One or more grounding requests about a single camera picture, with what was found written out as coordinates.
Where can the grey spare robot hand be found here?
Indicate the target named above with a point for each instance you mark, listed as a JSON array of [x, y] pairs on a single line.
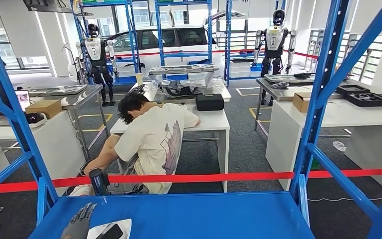
[[279, 85]]

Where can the white metal railing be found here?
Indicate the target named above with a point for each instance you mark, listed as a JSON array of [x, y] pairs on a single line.
[[359, 56]]

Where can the brown cardboard box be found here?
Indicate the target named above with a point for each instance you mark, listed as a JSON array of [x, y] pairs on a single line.
[[301, 103], [44, 109]]

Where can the black handheld tool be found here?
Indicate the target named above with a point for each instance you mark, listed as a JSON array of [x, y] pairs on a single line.
[[304, 75]]

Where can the small white desk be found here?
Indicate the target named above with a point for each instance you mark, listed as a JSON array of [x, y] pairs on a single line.
[[214, 120]]

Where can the flat grey fixture plate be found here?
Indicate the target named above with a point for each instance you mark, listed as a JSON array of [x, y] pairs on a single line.
[[286, 78], [57, 89]]

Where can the blue steel shelf rack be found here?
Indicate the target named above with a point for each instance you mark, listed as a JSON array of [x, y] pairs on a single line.
[[177, 214]]

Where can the green plastic crate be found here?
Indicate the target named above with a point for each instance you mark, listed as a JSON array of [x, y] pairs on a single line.
[[316, 165]]

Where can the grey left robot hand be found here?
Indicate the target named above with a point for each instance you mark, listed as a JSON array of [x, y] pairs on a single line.
[[75, 227]]

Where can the black white headset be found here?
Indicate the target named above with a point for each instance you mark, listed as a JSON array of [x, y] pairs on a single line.
[[35, 119]]

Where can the grey fixture tray on stand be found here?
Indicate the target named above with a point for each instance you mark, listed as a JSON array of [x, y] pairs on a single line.
[[182, 69]]

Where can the black keyboard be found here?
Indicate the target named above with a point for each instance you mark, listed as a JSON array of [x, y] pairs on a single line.
[[137, 89]]

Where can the black chrome barrier post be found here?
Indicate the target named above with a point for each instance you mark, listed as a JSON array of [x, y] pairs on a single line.
[[98, 181]]

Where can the clear plastic bag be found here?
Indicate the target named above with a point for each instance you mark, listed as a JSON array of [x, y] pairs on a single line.
[[339, 146]]

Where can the open laptop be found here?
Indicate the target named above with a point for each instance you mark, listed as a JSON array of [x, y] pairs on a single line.
[[23, 99]]

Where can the white table with plastic wrap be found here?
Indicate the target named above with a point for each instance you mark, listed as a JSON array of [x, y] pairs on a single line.
[[220, 92]]

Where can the tall blue storage rack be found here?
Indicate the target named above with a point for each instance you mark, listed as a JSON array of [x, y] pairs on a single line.
[[133, 39], [228, 39], [157, 33]]

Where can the black car trim part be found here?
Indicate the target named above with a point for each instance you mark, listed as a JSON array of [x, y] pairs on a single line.
[[177, 91]]

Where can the black white humanoid robot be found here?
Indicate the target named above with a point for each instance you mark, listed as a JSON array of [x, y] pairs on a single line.
[[93, 49], [274, 38]]

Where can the seated person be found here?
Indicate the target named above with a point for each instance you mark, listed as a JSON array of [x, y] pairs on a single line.
[[154, 142]]

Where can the white car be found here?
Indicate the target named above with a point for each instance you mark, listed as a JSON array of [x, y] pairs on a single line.
[[148, 64]]

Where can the white curved plastic part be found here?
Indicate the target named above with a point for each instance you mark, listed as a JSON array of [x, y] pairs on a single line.
[[125, 227]]

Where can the ceiling mounted grey panel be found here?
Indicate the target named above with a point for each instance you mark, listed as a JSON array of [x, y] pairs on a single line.
[[47, 5]]

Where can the blue plastic bin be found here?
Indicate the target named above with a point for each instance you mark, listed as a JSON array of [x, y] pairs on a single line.
[[256, 67]]

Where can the black foam tray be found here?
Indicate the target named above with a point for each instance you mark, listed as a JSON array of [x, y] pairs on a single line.
[[350, 89], [367, 100]]

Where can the paper cup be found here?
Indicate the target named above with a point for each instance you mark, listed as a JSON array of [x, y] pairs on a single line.
[[139, 79]]

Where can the long white desk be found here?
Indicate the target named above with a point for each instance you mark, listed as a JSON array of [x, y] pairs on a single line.
[[59, 148], [286, 142]]

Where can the black hard case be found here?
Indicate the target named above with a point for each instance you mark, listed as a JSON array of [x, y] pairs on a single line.
[[210, 102]]

